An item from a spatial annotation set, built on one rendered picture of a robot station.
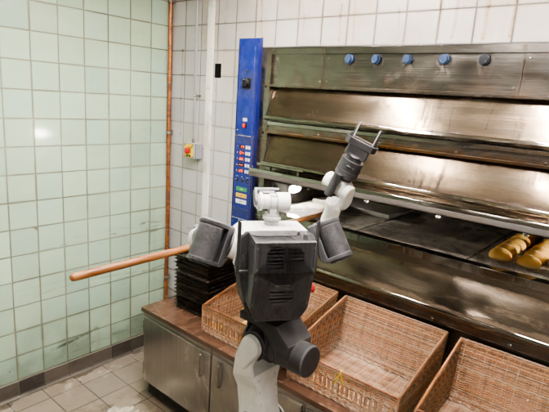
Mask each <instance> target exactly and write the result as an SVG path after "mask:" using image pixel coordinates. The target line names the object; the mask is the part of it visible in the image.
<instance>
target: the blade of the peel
mask: <svg viewBox="0 0 549 412"><path fill-rule="evenodd" d="M327 198H328V197H321V198H313V200H312V202H313V203H317V204H323V205H325V204H326V201H327ZM350 210H351V211H353V212H357V213H363V214H367V215H371V216H374V217H381V218H385V219H392V218H394V217H398V216H401V215H404V214H406V213H411V212H413V211H412V210H407V209H404V208H397V207H392V206H389V205H385V204H377V203H374V202H368V203H365V202H364V200H361V199H354V198H353V199H352V202H351V204H350Z"/></svg>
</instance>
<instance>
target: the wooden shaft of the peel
mask: <svg viewBox="0 0 549 412"><path fill-rule="evenodd" d="M323 212H324V211H323ZM323 212H319V213H313V214H310V215H306V216H303V217H297V218H293V219H290V220H287V221H298V222H299V223H300V222H306V221H309V220H312V219H316V218H319V217H321V216H322V214H323ZM189 248H190V246H189V245H188V244H187V245H184V246H180V247H176V248H173V249H167V250H163V251H160V252H157V253H151V254H147V255H144V256H140V257H134V258H130V259H127V260H123V261H120V262H114V263H110V264H107V265H104V266H98V267H94V268H91V269H87V270H83V271H77V272H74V273H71V274H70V275H69V279H70V280H71V281H77V280H83V279H86V278H90V277H93V276H97V275H102V274H105V273H109V272H112V271H117V270H121V269H124V268H128V267H131V266H136V265H140V264H143V263H147V262H152V261H155V260H159V259H162V258H168V257H171V256H174V255H177V254H181V253H187V252H189Z"/></svg>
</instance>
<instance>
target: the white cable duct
mask: <svg viewBox="0 0 549 412"><path fill-rule="evenodd" d="M215 16H216V0H208V44H207V68H206V93H205V118H204V143H203V191H202V216H201V217H208V196H209V173H210V150H211V128H212V84H213V61H214V38H215Z"/></svg>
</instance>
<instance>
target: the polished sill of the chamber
mask: <svg viewBox="0 0 549 412"><path fill-rule="evenodd" d="M277 212H278V213H279V215H280V216H281V219H280V221H287V220H290V219H293V218H297V217H300V216H297V215H293V214H291V213H285V212H281V211H277ZM315 222H316V223H317V221H316V220H313V219H312V220H309V221H306V222H300V224H301V225H302V226H303V227H305V228H308V226H311V225H313V224H314V223H315ZM342 229H343V231H344V234H345V236H346V238H347V239H348V240H353V241H356V242H360V243H362V244H368V245H371V246H374V247H378V248H380V249H386V250H389V251H392V252H396V253H401V254H404V255H407V256H410V257H414V258H419V259H422V260H425V261H428V262H433V263H437V264H440V265H443V266H448V267H452V268H455V269H458V270H461V271H466V272H470V273H473V274H476V275H482V276H484V277H488V278H491V279H494V280H499V281H502V282H506V283H508V284H514V285H517V286H520V287H524V288H527V289H532V290H535V291H538V292H542V293H547V294H549V280H544V279H541V278H538V277H535V276H531V275H526V274H522V273H519V272H515V271H510V270H507V269H503V268H500V267H496V266H490V265H487V264H484V263H481V262H475V261H472V260H468V259H465V258H461V257H456V256H453V255H449V254H446V253H440V252H436V251H433V250H429V249H424V248H421V247H418V246H414V245H411V244H405V243H401V242H399V241H395V240H389V239H386V238H382V237H379V236H375V235H370V234H367V233H363V232H360V231H354V230H351V229H347V228H345V227H342Z"/></svg>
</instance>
